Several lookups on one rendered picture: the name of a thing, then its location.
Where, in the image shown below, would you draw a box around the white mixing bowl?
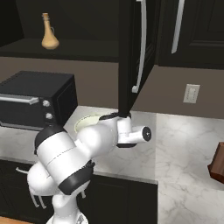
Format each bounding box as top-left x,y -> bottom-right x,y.
73,114 -> 102,134

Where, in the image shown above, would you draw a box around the dark open cabinet door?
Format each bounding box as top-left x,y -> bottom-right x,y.
117,0 -> 160,118

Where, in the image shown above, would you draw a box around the tan ceramic bottle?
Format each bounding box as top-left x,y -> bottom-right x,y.
41,12 -> 60,51

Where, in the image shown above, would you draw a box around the dark closed cabinet door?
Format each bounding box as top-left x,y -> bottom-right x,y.
157,0 -> 224,71

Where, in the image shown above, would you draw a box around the dark base cabinets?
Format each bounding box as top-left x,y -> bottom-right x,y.
0,158 -> 159,224

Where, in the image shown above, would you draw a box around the black toaster oven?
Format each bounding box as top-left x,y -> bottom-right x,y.
0,70 -> 79,131

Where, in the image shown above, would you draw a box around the brown wooden block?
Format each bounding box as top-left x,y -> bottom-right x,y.
206,141 -> 224,185

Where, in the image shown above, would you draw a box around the white handle of open door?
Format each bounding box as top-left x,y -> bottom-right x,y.
131,0 -> 148,94

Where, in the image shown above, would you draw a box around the white wall outlet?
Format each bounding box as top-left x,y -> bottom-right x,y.
182,83 -> 201,104

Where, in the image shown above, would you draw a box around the dark open wall cabinet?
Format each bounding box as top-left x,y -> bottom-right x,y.
0,0 -> 121,63

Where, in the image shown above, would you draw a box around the silver toaster oven handle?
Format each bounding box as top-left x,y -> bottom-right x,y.
0,93 -> 40,106

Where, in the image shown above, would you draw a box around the white handle of closed door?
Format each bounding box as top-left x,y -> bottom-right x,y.
171,0 -> 186,55

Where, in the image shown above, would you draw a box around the white drawer handle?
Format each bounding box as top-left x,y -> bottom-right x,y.
15,166 -> 31,176

